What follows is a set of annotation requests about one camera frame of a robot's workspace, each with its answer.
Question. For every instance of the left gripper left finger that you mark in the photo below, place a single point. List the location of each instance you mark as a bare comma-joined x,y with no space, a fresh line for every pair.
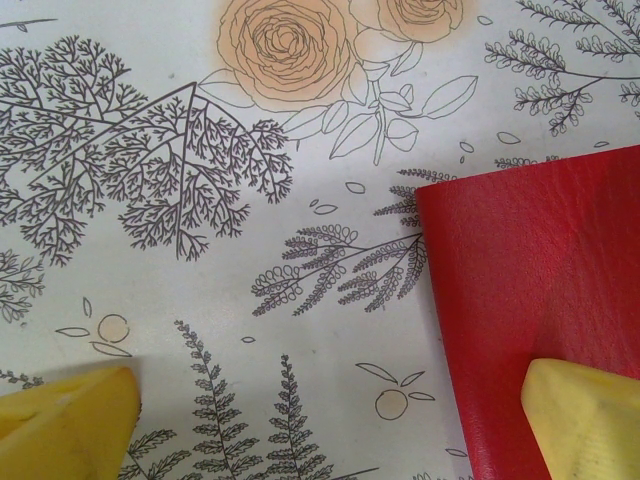
65,430

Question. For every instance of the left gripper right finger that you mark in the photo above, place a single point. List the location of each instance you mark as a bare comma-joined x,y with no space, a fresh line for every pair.
590,430

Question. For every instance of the red leather card holder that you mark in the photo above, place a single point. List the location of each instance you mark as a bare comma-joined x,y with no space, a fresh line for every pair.
525,260

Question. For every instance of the floral patterned table cover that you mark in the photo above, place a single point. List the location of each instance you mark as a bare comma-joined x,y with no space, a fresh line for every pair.
200,310

